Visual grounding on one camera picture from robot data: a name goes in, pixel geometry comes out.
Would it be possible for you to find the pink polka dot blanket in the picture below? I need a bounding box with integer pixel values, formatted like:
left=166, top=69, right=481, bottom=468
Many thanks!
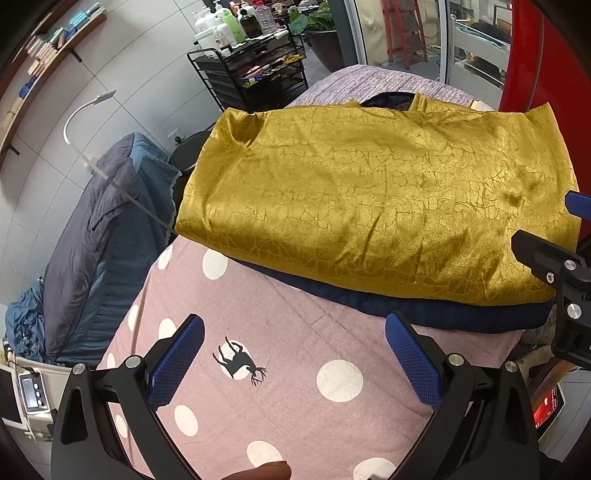
left=95, top=65, right=522, bottom=480

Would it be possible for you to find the grey-blue duvet on bed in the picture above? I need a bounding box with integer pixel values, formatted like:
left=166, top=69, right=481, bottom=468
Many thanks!
left=41, top=133, right=183, bottom=367

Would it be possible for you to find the wooden wall shelf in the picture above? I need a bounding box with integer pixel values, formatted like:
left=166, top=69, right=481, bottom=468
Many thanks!
left=0, top=0, right=109, bottom=160

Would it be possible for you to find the group of toiletry bottles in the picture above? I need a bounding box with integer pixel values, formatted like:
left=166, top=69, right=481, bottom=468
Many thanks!
left=191, top=0, right=287, bottom=49

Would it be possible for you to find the black round stool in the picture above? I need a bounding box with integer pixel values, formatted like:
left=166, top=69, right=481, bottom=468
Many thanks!
left=167, top=130, right=213, bottom=178

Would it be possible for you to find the blue crumpled jacket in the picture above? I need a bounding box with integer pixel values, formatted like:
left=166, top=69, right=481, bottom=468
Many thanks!
left=4, top=277, right=47, bottom=361

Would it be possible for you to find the device with red screen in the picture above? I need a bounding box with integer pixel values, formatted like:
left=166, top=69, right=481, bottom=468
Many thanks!
left=531, top=383, right=566, bottom=430

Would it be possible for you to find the red wooden ladder shelf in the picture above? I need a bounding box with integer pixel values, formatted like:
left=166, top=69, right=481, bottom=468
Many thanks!
left=381, top=0, right=428, bottom=70

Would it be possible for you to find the gold patterned padded jacket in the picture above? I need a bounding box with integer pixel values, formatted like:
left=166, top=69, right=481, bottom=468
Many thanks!
left=174, top=92, right=583, bottom=308

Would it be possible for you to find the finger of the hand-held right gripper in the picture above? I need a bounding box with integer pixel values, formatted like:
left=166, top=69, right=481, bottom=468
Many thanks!
left=511, top=229, right=591, bottom=289
left=564, top=190, right=591, bottom=217

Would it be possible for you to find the navy blue garment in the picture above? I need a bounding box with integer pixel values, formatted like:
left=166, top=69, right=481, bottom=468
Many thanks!
left=231, top=92, right=555, bottom=333

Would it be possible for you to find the black wire cart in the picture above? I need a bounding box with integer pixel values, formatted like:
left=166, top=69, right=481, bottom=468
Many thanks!
left=187, top=32, right=309, bottom=114

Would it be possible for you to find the potted green plant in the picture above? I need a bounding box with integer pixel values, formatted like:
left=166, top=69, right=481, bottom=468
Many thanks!
left=288, top=0, right=345, bottom=72

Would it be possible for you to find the grey control panel device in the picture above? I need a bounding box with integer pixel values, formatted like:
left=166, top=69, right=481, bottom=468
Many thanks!
left=18, top=371, right=49, bottom=414

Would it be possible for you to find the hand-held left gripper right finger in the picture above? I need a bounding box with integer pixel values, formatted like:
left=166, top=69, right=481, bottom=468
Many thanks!
left=385, top=311, right=541, bottom=480

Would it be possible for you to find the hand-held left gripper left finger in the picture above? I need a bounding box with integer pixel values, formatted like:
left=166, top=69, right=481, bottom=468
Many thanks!
left=51, top=314, right=206, bottom=480

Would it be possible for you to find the person's left hand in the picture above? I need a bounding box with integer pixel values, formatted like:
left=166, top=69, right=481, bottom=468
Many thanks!
left=222, top=462, right=293, bottom=480

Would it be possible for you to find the white monitor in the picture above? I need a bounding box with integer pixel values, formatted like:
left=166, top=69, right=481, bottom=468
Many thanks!
left=0, top=364, right=24, bottom=430

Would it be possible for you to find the white gooseneck floor lamp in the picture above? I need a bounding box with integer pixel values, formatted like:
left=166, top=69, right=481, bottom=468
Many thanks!
left=63, top=91, right=178, bottom=232

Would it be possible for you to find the red column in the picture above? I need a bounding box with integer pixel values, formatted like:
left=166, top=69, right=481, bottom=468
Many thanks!
left=501, top=0, right=591, bottom=199

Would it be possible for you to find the row of books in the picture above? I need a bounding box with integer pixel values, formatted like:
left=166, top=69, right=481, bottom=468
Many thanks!
left=18, top=2, right=100, bottom=100

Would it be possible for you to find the white metal rack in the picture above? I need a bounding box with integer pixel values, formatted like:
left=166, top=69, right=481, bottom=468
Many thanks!
left=450, top=14, right=513, bottom=88

